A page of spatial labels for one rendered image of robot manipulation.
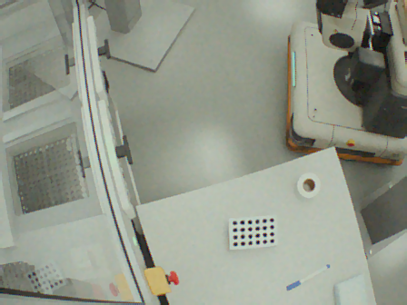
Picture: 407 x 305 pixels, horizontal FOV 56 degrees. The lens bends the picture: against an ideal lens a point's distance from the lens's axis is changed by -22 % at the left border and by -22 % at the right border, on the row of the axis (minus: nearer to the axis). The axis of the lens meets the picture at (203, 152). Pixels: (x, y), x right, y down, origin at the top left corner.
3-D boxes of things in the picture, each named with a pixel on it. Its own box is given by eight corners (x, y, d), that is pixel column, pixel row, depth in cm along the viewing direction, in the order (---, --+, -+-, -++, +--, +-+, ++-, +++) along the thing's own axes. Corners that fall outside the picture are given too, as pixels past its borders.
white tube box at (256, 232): (274, 217, 122) (277, 214, 119) (275, 247, 120) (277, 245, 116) (228, 221, 122) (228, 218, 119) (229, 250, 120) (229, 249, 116)
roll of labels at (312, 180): (319, 179, 126) (322, 174, 122) (314, 202, 124) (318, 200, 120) (296, 174, 126) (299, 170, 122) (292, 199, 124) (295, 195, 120)
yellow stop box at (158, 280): (165, 267, 110) (163, 265, 103) (174, 291, 108) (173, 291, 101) (146, 271, 110) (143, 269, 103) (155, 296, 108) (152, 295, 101)
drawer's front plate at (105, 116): (110, 114, 126) (104, 98, 115) (136, 217, 117) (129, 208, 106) (104, 116, 126) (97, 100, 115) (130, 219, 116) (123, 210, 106)
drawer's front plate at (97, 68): (97, 32, 136) (92, 14, 125) (109, 107, 126) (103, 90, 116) (92, 34, 135) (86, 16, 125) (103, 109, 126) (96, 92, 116)
